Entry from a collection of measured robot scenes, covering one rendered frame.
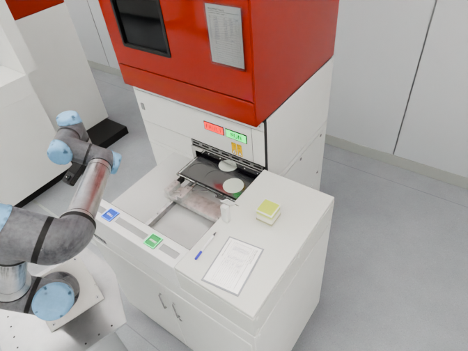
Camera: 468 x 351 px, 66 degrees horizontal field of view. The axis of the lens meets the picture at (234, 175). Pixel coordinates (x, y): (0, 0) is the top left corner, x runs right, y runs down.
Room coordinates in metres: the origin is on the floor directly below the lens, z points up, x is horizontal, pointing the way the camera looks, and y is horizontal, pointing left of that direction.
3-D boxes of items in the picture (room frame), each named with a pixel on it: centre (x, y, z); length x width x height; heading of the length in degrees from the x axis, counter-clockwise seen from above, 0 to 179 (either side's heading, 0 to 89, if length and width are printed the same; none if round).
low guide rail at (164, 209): (1.24, 0.29, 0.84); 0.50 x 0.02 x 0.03; 140
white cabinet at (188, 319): (1.07, 0.16, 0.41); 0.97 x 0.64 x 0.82; 50
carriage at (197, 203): (1.15, 0.18, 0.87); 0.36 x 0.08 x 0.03; 50
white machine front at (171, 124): (1.50, 0.16, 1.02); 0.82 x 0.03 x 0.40; 50
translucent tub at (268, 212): (0.94, -0.12, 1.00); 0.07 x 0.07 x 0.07; 51
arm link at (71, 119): (1.06, 0.54, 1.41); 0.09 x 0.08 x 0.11; 177
